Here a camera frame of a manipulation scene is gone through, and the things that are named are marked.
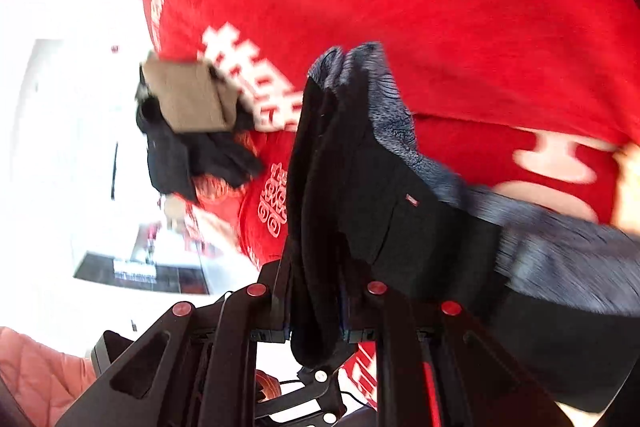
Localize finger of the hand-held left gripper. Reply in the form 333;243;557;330
255;367;346;427

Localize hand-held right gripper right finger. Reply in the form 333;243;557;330
342;279;571;427

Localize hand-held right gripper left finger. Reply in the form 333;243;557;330
55;252;293;427

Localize black pants with floral stripes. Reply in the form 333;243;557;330
287;42;640;413

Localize person's left forearm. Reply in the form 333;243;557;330
0;326;98;427

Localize dark low cabinet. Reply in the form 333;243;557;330
75;222;211;295

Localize red embroidered pillow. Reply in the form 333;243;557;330
192;174;251;208

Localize black garment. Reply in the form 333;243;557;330
135;67;266;202

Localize beige folded cloth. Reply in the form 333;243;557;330
140;52;241;132

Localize red printed blanket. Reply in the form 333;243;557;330
45;0;640;408

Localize cream cloth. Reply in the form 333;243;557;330
612;144;640;235

